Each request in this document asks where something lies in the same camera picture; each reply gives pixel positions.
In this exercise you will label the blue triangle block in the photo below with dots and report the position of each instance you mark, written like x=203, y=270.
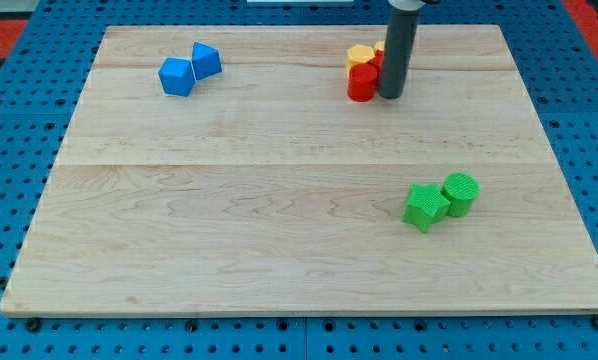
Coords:
x=206, y=60

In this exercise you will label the wooden board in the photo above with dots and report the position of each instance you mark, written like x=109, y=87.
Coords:
x=268, y=192

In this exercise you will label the green cylinder block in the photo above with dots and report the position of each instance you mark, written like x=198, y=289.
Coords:
x=461, y=190

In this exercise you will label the blue cube block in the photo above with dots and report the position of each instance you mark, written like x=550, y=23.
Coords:
x=177, y=76

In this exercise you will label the green star block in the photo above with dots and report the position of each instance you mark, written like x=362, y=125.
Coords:
x=424, y=206

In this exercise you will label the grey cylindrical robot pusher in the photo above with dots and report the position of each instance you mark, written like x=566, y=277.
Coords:
x=399, y=40

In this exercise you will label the yellow block behind pusher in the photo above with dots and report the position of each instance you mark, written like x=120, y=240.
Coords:
x=379, y=46

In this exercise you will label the yellow hexagon block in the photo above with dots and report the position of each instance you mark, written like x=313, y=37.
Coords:
x=358, y=54

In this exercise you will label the red block behind cylinder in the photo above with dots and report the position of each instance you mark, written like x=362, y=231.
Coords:
x=377, y=61

